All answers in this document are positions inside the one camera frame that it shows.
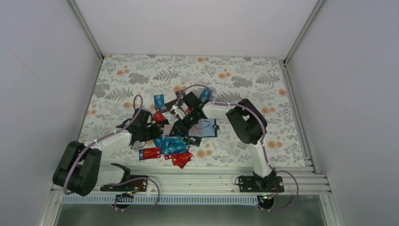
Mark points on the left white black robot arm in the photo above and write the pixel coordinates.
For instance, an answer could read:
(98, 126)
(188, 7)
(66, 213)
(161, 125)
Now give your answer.
(82, 168)

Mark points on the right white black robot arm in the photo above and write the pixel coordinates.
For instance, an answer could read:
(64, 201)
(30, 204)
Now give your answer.
(248, 124)

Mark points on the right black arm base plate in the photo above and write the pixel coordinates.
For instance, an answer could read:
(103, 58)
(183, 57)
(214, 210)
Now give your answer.
(252, 184)

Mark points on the small black LOGO card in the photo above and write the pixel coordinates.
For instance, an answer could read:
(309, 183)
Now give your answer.
(195, 141)

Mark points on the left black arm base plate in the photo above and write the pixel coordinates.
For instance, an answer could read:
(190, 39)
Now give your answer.
(139, 185)

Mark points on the blue card upper left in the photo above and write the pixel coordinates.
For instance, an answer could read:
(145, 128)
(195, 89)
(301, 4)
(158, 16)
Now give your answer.
(159, 102)

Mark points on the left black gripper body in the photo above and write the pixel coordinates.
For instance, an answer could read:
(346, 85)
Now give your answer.
(147, 135)

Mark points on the black card top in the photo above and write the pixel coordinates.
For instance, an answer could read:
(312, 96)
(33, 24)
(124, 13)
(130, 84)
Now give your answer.
(177, 93)

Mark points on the light blue card far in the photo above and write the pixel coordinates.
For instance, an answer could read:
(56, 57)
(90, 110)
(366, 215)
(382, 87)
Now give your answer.
(206, 95)

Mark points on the red VIP card front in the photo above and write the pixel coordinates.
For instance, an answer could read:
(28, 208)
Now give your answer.
(181, 159)

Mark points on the right aluminium frame post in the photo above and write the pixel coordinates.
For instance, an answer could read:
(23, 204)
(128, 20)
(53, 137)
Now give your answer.
(315, 11)

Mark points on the perforated grey cable duct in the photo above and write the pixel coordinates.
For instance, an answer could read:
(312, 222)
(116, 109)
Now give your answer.
(146, 199)

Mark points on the red card left pile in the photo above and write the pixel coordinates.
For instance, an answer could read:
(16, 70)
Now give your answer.
(152, 153)

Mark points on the blue card left pile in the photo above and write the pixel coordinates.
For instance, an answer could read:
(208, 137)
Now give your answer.
(172, 145)

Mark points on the red vip card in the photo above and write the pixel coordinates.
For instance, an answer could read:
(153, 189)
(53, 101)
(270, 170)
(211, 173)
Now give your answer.
(159, 117)
(181, 159)

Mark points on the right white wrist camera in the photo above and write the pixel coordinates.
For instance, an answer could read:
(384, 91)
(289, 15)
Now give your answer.
(176, 112)

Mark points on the aluminium corner frame post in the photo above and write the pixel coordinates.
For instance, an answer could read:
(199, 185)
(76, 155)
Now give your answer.
(75, 8)

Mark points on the dark blue card holder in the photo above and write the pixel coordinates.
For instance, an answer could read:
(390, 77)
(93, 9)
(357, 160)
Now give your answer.
(204, 128)

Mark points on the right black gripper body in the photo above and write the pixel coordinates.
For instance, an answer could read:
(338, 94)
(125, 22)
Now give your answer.
(189, 124)

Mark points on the floral patterned table mat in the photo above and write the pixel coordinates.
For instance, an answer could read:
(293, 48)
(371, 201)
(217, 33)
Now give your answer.
(231, 79)

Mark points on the blue card front bottom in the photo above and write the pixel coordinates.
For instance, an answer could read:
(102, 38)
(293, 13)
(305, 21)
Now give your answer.
(141, 155)

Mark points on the aluminium mounting rail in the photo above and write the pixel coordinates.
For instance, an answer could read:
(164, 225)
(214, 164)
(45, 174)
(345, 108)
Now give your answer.
(222, 180)

